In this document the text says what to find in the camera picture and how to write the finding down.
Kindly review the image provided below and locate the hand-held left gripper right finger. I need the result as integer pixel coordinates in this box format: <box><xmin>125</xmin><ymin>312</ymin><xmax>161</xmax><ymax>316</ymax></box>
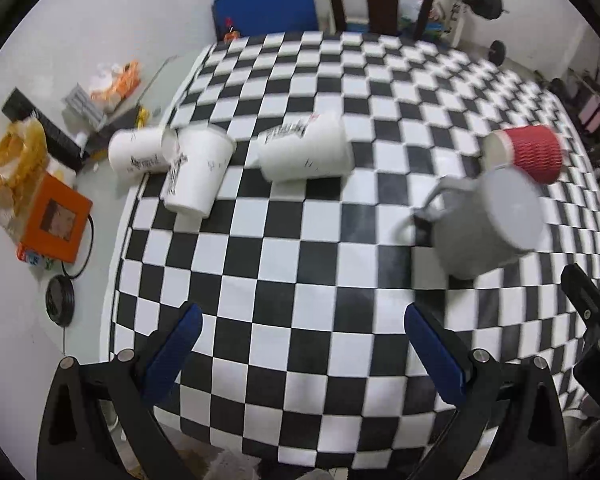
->
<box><xmin>404</xmin><ymin>302</ymin><xmax>568</xmax><ymax>480</ymax></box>

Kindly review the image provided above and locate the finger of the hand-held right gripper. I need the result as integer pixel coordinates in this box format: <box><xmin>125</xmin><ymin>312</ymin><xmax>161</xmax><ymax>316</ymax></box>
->
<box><xmin>560</xmin><ymin>262</ymin><xmax>600</xmax><ymax>347</ymax></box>

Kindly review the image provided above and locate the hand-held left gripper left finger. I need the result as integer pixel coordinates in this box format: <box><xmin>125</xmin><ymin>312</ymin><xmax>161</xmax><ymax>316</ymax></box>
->
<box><xmin>37</xmin><ymin>302</ymin><xmax>203</xmax><ymax>480</ymax></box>

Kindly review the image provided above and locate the grey mug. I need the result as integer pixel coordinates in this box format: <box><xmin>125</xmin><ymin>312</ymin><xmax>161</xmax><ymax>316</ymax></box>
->
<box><xmin>412</xmin><ymin>166</ymin><xmax>548</xmax><ymax>281</ymax></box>

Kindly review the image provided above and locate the red ribbed paper cup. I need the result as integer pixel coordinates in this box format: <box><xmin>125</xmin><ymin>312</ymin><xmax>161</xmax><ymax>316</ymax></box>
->
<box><xmin>482</xmin><ymin>124</ymin><xmax>566</xmax><ymax>185</ymax></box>

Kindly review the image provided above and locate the white printed paper cup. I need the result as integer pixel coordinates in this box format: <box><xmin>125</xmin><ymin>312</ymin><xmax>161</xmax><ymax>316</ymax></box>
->
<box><xmin>256</xmin><ymin>111</ymin><xmax>355</xmax><ymax>183</ymax></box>
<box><xmin>161</xmin><ymin>127</ymin><xmax>237</xmax><ymax>220</ymax></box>
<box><xmin>107</xmin><ymin>127</ymin><xmax>178</xmax><ymax>178</ymax></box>

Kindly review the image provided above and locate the black round disc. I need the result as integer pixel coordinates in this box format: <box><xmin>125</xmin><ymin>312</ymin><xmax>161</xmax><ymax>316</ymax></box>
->
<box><xmin>45</xmin><ymin>275</ymin><xmax>76</xmax><ymax>328</ymax></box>

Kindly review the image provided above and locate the black white checkered tablecloth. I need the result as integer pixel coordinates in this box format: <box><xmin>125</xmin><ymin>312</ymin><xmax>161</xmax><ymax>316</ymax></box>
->
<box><xmin>109</xmin><ymin>30</ymin><xmax>600</xmax><ymax>471</ymax></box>

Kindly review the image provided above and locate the orange box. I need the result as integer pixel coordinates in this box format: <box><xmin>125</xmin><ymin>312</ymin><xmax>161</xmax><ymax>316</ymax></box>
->
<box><xmin>17</xmin><ymin>172</ymin><xmax>94</xmax><ymax>264</ymax></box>

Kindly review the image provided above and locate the pink case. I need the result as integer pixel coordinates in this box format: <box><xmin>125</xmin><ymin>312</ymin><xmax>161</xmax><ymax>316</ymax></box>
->
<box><xmin>577</xmin><ymin>97</ymin><xmax>600</xmax><ymax>136</ymax></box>

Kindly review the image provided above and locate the yellow plastic bag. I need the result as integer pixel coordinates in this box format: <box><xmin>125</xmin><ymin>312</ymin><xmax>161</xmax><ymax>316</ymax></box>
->
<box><xmin>0</xmin><ymin>119</ymin><xmax>48</xmax><ymax>241</ymax></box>

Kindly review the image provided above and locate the long black box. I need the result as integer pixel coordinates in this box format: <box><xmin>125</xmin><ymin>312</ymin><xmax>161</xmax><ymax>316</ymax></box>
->
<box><xmin>1</xmin><ymin>88</ymin><xmax>88</xmax><ymax>171</ymax></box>

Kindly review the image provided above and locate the grey ribbed block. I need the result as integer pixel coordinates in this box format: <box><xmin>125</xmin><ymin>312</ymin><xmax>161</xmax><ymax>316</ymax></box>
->
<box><xmin>61</xmin><ymin>85</ymin><xmax>108</xmax><ymax>131</ymax></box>

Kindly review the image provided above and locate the orange white plastic bag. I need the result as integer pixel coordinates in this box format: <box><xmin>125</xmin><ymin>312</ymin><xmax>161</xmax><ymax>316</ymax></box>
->
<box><xmin>89</xmin><ymin>61</ymin><xmax>143</xmax><ymax>111</ymax></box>

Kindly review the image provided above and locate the white metal rack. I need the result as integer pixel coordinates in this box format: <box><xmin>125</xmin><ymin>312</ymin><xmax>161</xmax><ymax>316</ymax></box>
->
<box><xmin>447</xmin><ymin>0</ymin><xmax>481</xmax><ymax>46</ymax></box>

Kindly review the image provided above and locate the clear plastic bag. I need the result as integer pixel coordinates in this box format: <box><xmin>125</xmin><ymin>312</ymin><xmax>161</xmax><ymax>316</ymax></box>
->
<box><xmin>397</xmin><ymin>0</ymin><xmax>448</xmax><ymax>38</ymax></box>

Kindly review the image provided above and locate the blue cushion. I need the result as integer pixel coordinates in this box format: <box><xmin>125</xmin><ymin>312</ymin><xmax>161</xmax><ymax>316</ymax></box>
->
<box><xmin>211</xmin><ymin>0</ymin><xmax>320</xmax><ymax>42</ymax></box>

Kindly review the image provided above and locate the dark wooden chair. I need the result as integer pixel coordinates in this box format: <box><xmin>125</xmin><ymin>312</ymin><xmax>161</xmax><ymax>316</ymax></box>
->
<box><xmin>325</xmin><ymin>0</ymin><xmax>440</xmax><ymax>41</ymax></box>

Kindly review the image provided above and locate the black cable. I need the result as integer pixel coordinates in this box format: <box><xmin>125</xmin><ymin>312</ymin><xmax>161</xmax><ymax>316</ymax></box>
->
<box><xmin>62</xmin><ymin>212</ymin><xmax>95</xmax><ymax>279</ymax></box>

